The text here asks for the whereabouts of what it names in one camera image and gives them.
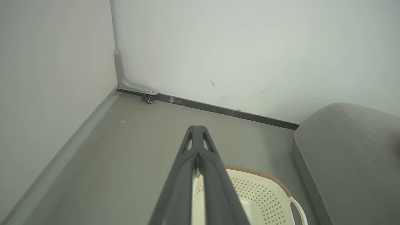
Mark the grey partition frame bracket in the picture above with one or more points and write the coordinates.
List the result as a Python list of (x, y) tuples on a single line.
[(131, 85)]

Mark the grey fabric sofa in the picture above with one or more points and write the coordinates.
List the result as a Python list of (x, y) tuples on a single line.
[(343, 150)]

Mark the dark partition base strip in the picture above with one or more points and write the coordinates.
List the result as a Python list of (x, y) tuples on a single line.
[(218, 109)]

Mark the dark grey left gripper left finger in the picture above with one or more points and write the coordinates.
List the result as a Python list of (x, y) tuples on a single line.
[(178, 193)]

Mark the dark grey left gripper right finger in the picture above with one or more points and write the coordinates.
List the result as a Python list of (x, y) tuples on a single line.
[(218, 193)]

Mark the small black caster wheel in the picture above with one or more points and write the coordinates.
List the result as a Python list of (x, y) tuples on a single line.
[(150, 101)]

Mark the grey wall skirting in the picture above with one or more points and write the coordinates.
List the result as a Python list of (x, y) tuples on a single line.
[(62, 156)]

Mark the cream perforated laundry basket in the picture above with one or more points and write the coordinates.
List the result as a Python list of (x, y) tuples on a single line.
[(259, 193)]

